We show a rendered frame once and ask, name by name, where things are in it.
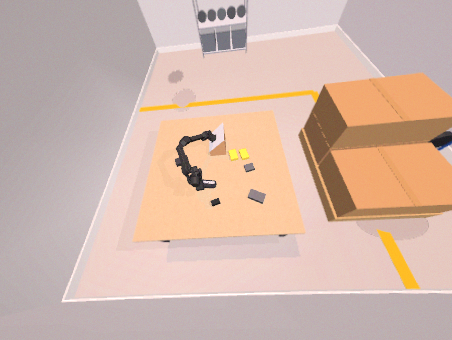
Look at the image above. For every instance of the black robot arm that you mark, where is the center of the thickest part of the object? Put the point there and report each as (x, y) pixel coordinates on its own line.
(186, 167)

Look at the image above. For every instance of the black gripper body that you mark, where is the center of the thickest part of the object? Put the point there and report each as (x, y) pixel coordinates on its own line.
(201, 187)

